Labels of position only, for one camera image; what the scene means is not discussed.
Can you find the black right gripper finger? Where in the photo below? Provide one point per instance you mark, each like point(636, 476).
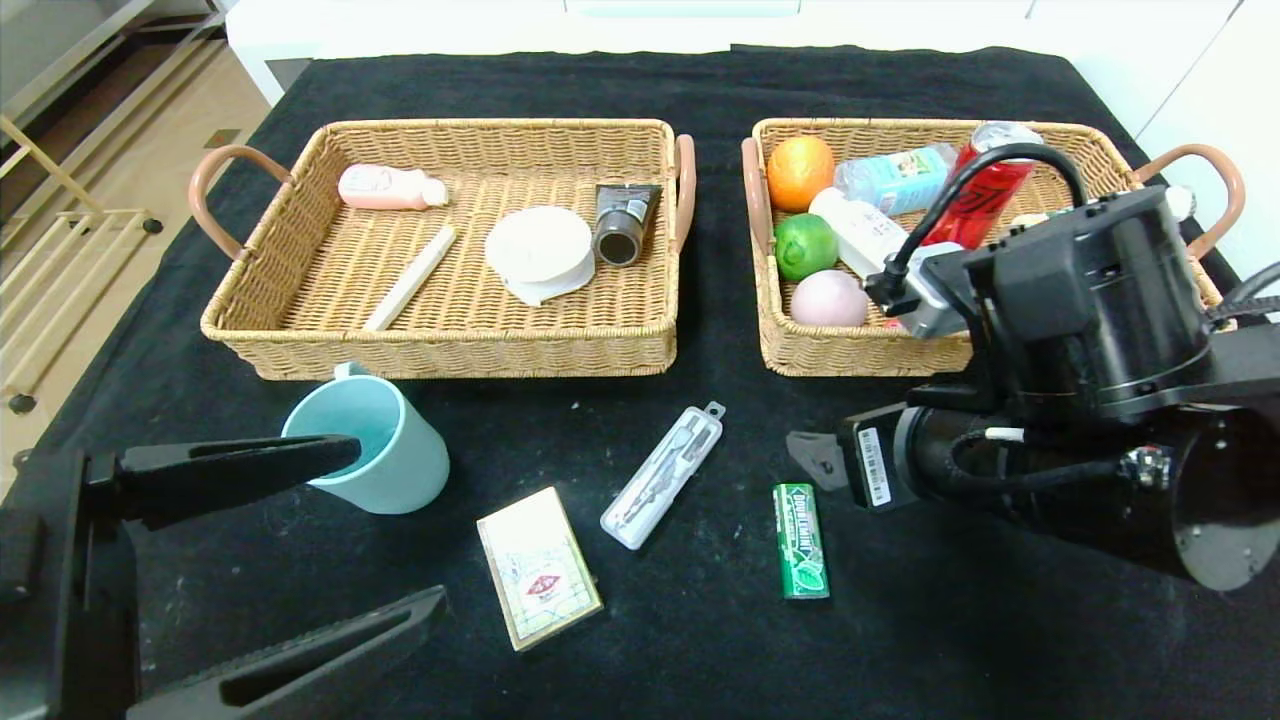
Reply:
point(818, 458)

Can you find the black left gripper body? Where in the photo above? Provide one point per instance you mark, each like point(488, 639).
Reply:
point(100, 530)

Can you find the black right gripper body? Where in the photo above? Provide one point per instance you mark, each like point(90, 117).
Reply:
point(870, 466)

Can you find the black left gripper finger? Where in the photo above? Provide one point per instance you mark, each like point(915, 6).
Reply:
point(220, 475)
point(320, 650)

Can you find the green chewing gum pack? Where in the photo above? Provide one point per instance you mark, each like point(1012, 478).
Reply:
point(800, 540)

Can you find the teal plastic mug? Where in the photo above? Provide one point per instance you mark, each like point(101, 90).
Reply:
point(410, 470)

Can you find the white yogurt bottle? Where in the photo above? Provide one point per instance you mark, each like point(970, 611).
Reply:
point(850, 225)

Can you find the red soda can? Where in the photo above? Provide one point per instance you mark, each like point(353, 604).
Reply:
point(985, 195)

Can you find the pale pink round fruit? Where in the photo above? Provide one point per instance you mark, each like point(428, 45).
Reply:
point(828, 300)

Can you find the clear plastic compass case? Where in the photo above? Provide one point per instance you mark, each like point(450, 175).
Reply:
point(660, 480)

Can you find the green lime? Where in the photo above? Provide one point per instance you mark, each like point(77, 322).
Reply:
point(806, 247)

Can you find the black table cloth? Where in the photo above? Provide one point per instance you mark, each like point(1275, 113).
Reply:
point(700, 650)

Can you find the cream playing card box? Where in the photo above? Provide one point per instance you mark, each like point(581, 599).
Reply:
point(540, 570)

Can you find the flat white stick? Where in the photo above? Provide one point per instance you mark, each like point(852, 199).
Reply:
point(410, 280)

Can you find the orange fruit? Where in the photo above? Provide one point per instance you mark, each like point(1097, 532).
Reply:
point(800, 175)

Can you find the clear water bottle blue label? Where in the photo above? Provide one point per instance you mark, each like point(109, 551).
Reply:
point(890, 178)

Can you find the dark grey cosmetic tube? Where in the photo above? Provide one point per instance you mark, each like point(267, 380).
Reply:
point(625, 222)

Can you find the pink lotion bottle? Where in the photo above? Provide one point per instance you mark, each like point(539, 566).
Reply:
point(382, 187)

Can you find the white tape roll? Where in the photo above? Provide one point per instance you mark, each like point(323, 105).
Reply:
point(538, 248)

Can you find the beige wooden rolling rack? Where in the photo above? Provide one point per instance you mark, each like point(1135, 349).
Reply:
point(50, 166)

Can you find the white milk bottle green label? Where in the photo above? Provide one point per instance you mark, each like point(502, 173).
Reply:
point(1181, 203)

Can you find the white table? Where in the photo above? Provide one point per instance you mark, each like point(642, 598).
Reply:
point(290, 30)

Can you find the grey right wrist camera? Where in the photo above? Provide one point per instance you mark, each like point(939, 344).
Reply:
point(935, 295)

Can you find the grey metal shelf frame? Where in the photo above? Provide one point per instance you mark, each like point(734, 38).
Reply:
point(150, 50)

